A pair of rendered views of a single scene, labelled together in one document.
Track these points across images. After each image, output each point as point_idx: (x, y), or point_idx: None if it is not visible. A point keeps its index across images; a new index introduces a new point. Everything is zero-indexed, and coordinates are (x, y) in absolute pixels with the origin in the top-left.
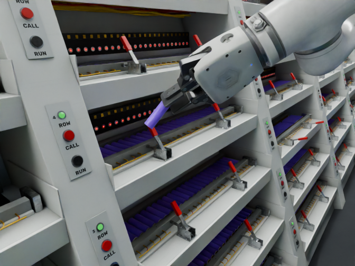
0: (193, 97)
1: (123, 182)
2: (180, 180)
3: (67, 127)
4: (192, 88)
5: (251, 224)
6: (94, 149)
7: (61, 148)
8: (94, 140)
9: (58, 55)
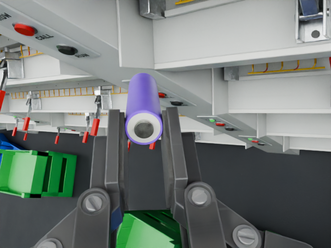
0: (176, 220)
1: (175, 56)
2: None
3: (12, 19)
4: (185, 210)
5: None
6: (86, 37)
7: (30, 38)
8: (75, 28)
9: None
